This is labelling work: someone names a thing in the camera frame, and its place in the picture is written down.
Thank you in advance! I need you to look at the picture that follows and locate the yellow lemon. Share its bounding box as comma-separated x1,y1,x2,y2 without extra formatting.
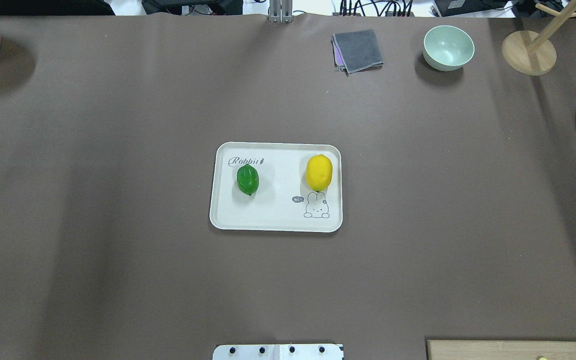
305,153,333,192

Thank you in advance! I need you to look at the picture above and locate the green lime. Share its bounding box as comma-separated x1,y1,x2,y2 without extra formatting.
237,164,259,196

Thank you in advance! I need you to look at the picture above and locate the white rabbit tray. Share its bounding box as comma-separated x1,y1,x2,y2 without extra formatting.
209,141,343,233

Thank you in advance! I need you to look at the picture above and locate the grey folded cloth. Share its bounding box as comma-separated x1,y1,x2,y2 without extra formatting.
331,29,384,75

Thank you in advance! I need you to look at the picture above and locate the green ceramic bowl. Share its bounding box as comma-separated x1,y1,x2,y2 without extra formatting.
422,25,475,72

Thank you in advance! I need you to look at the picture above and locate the wooden cutting board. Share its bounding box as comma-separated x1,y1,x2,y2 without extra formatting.
426,339,576,360

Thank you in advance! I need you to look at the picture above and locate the wooden mug tree stand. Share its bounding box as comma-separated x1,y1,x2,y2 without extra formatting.
502,0,576,76

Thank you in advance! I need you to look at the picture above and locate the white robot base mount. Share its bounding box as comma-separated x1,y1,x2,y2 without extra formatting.
212,343,345,360

